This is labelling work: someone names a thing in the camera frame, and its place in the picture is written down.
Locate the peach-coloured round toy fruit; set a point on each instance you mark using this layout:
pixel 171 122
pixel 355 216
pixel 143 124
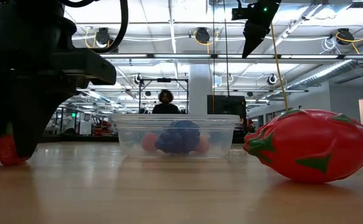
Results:
pixel 203 144

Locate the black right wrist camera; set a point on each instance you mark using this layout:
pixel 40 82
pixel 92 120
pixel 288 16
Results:
pixel 238 13

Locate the person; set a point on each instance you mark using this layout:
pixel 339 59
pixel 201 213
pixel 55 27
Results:
pixel 165 109

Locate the red toy strawberry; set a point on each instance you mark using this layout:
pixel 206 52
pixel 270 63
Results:
pixel 5 152

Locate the purple toy grape bunch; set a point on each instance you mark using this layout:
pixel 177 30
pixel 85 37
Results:
pixel 178 137

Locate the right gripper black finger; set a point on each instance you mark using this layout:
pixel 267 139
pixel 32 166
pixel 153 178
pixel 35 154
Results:
pixel 259 36
pixel 249 39

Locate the clear plastic tupperware container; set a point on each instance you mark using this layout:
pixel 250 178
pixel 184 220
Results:
pixel 175 118

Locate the red toy dragon fruit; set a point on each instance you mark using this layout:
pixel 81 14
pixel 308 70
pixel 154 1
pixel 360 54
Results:
pixel 309 146

